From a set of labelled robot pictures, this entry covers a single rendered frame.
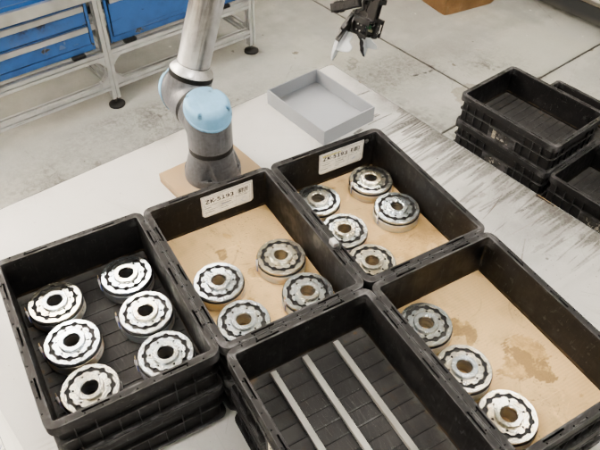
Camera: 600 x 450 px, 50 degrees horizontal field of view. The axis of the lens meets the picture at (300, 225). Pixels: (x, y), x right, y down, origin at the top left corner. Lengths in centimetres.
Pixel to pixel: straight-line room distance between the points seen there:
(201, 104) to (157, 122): 161
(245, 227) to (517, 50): 275
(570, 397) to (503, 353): 14
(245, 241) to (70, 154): 180
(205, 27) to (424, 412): 102
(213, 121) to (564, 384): 96
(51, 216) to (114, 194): 17
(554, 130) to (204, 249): 148
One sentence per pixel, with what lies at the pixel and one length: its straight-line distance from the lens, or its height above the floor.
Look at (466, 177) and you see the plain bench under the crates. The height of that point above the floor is 70.
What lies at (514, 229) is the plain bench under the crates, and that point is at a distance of 173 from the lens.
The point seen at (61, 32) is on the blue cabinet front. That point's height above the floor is 45.
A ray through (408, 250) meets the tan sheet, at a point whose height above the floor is 83.
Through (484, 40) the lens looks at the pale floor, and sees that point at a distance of 399.
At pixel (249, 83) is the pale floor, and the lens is 344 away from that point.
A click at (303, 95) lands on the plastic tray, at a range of 208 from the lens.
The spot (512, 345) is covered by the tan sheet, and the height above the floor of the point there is 83.
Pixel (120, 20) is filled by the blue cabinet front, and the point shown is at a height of 41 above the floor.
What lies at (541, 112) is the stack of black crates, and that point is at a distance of 256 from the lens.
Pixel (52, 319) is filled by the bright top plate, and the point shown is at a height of 86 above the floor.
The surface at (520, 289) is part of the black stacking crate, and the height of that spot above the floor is 88.
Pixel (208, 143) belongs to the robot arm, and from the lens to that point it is 162.
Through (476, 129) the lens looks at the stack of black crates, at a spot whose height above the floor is 49.
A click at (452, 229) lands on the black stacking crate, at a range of 144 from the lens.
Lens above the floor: 186
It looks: 45 degrees down
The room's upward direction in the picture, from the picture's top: 1 degrees clockwise
